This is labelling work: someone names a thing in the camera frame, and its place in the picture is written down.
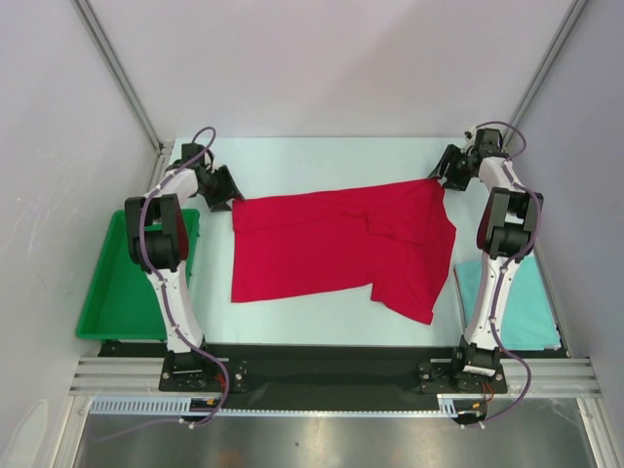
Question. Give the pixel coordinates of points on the aluminium corner post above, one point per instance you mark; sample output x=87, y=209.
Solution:
x=553, y=53
x=110, y=58

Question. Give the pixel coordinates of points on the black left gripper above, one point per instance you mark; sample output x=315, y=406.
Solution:
x=228, y=187

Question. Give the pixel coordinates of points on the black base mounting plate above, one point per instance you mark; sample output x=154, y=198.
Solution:
x=295, y=398

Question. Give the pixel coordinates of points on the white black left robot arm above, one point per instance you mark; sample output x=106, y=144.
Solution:
x=159, y=243

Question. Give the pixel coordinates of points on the folded teal t-shirt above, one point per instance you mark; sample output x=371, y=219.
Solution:
x=528, y=323

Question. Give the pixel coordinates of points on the green plastic bin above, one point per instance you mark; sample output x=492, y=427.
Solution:
x=120, y=303

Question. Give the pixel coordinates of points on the aluminium front frame rail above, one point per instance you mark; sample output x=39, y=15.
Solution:
x=542, y=378

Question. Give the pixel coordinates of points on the left aluminium corner post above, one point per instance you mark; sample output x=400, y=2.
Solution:
x=110, y=58

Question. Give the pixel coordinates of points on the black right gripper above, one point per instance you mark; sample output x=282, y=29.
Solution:
x=452, y=167

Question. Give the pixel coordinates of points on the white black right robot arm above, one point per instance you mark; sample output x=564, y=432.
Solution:
x=506, y=236

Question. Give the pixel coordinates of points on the right aluminium corner post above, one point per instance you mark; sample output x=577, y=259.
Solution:
x=553, y=53

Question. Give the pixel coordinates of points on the red t-shirt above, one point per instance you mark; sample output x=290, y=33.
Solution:
x=396, y=238

